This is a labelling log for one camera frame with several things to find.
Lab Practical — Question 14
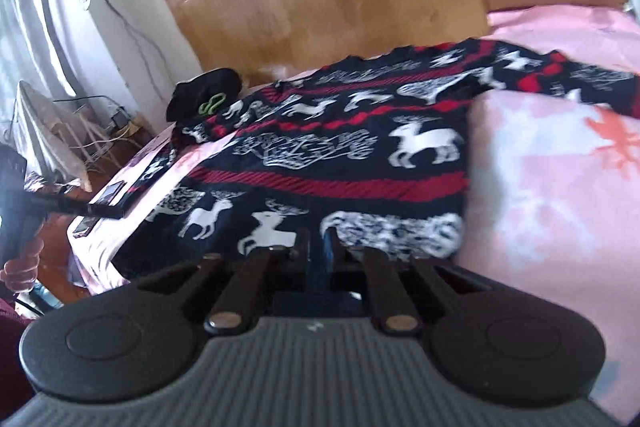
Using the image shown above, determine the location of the pink deer print bedsheet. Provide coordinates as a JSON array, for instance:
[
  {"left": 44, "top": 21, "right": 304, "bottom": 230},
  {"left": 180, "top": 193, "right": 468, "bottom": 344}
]
[{"left": 67, "top": 4, "right": 640, "bottom": 413}]

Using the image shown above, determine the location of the navy red reindeer sweater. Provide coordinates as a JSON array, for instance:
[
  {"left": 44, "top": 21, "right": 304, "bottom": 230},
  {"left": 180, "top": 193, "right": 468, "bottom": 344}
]
[{"left": 117, "top": 36, "right": 640, "bottom": 280}]

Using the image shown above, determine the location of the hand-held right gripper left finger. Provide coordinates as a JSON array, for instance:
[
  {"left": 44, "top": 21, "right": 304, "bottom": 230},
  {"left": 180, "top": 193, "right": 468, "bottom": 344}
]
[{"left": 131, "top": 227, "right": 311, "bottom": 334}]

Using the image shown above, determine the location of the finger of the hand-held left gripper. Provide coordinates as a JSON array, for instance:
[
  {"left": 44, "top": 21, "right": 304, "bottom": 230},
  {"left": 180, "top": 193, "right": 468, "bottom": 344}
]
[
  {"left": 70, "top": 216, "right": 101, "bottom": 240},
  {"left": 22, "top": 179, "right": 130, "bottom": 219}
]

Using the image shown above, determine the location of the white grey striped curtain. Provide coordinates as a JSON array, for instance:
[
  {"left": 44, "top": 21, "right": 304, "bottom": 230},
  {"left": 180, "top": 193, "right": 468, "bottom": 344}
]
[{"left": 0, "top": 0, "right": 108, "bottom": 108}]

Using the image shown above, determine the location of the white wire rack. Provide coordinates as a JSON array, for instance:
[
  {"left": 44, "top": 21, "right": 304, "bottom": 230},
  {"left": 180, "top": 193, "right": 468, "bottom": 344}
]
[{"left": 12, "top": 79, "right": 118, "bottom": 192}]

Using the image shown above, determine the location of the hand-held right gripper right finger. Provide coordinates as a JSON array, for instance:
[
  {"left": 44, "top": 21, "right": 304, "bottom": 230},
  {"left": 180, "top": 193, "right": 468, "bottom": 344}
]
[{"left": 321, "top": 226, "right": 495, "bottom": 334}]

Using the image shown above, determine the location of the black garment with green trim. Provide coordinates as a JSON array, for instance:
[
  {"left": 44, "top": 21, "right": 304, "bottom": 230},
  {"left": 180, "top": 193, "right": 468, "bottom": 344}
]
[{"left": 166, "top": 68, "right": 243, "bottom": 122}]

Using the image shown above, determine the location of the person's left forearm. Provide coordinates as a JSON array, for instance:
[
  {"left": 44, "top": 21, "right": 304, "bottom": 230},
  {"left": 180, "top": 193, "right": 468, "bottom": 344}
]
[{"left": 0, "top": 294, "right": 38, "bottom": 413}]

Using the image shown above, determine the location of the person's left hand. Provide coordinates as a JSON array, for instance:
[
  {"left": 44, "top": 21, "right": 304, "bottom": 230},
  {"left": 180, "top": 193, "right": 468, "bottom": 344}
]
[{"left": 0, "top": 237, "right": 47, "bottom": 298}]

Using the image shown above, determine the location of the black wall cable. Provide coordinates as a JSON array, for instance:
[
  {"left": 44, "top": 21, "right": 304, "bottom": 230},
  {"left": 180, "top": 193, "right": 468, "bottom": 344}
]
[{"left": 57, "top": 0, "right": 168, "bottom": 110}]

